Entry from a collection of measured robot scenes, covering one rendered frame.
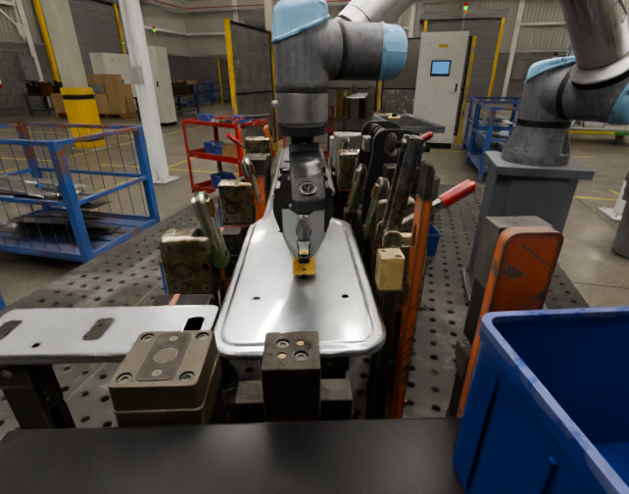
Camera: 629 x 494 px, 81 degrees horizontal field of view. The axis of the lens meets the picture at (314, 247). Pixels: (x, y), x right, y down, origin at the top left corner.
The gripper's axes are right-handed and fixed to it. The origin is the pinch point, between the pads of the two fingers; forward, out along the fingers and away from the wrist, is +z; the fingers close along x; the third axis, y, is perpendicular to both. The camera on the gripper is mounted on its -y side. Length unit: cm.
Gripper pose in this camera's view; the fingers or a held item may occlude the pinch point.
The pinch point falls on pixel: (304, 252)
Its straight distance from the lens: 60.6
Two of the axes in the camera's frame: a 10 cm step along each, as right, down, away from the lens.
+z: 0.0, 9.1, 4.2
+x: -10.0, 0.2, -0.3
